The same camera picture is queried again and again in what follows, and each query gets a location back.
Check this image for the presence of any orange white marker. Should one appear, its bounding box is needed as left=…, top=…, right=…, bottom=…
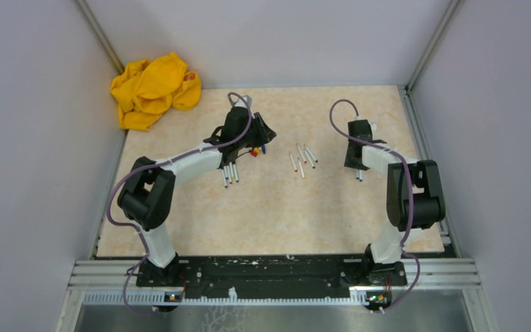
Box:
left=297, top=158, right=306, bottom=179

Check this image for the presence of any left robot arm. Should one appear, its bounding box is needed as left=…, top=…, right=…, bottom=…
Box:
left=117, top=106, right=277, bottom=286

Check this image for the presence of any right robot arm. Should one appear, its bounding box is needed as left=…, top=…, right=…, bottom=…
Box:
left=344, top=117, right=446, bottom=285

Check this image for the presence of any blue capped white marker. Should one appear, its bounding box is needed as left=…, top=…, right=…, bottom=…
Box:
left=221, top=168, right=229, bottom=188

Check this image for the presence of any yellow crumpled cloth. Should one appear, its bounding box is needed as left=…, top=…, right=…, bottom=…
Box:
left=109, top=52, right=202, bottom=131

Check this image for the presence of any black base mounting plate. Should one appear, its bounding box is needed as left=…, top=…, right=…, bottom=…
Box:
left=136, top=254, right=408, bottom=299

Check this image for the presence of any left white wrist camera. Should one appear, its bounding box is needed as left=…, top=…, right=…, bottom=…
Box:
left=238, top=95, right=252, bottom=109

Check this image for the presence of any aluminium frame rail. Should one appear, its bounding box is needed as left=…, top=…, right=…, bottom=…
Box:
left=68, top=255, right=481, bottom=289

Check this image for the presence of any slotted cable duct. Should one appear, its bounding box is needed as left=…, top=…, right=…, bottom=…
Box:
left=83, top=290, right=369, bottom=307

